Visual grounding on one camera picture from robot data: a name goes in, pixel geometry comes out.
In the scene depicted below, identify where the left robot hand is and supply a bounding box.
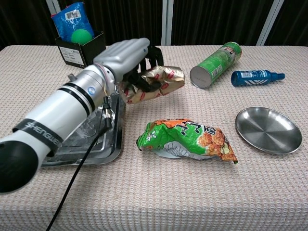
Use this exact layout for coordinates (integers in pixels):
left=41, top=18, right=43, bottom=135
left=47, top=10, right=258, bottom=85
left=93, top=38, right=164, bottom=93

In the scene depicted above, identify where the gold red snack package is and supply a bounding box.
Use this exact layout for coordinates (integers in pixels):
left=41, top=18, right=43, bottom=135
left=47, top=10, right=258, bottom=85
left=119, top=65, right=185, bottom=105

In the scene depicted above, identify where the green orange snack bag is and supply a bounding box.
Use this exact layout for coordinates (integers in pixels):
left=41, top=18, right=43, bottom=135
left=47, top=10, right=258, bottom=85
left=136, top=118, right=238, bottom=165

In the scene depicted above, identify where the green ball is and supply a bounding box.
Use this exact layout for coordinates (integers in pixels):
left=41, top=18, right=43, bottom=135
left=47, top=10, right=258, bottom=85
left=71, top=29, right=93, bottom=45

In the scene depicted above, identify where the black open box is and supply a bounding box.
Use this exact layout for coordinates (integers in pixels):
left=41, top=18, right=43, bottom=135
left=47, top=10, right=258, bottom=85
left=55, top=31, right=108, bottom=71

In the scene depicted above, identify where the blue plastic package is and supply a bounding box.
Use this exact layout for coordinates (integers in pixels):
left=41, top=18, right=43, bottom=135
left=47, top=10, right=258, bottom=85
left=51, top=1, right=95, bottom=43

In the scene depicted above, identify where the rectangular steel tray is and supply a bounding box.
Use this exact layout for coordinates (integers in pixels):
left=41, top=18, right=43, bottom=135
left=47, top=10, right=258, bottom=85
left=40, top=92, right=126, bottom=168

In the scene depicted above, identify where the green chip canister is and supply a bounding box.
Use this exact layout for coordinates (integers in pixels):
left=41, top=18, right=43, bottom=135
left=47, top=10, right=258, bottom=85
left=189, top=41, right=243, bottom=90

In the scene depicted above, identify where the dark curtain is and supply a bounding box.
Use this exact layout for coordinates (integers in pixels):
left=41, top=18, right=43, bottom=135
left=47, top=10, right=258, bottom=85
left=0, top=0, right=308, bottom=51

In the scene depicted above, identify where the blue spray bottle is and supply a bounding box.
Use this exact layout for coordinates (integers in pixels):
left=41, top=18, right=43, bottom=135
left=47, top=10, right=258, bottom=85
left=231, top=70, right=286, bottom=87

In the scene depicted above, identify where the beige woven tablecloth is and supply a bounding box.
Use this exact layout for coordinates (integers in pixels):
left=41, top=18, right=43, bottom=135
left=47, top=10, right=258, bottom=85
left=0, top=45, right=308, bottom=231

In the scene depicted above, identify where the round steel plate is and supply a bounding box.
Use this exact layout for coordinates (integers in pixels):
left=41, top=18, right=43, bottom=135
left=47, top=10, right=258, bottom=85
left=235, top=106, right=303, bottom=155

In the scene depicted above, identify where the upright white post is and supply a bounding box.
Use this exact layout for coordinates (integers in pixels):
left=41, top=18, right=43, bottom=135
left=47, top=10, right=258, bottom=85
left=161, top=0, right=174, bottom=46

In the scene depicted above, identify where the thin slanted white post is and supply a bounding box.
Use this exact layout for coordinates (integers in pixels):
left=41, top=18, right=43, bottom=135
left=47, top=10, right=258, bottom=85
left=45, top=0, right=61, bottom=14

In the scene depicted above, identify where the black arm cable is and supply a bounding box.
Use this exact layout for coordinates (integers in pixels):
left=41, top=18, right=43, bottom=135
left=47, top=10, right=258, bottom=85
left=45, top=96, right=113, bottom=231

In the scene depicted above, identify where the wide slanted white post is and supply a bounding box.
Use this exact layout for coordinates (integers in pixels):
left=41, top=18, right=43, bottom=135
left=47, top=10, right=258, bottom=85
left=256, top=0, right=285, bottom=46

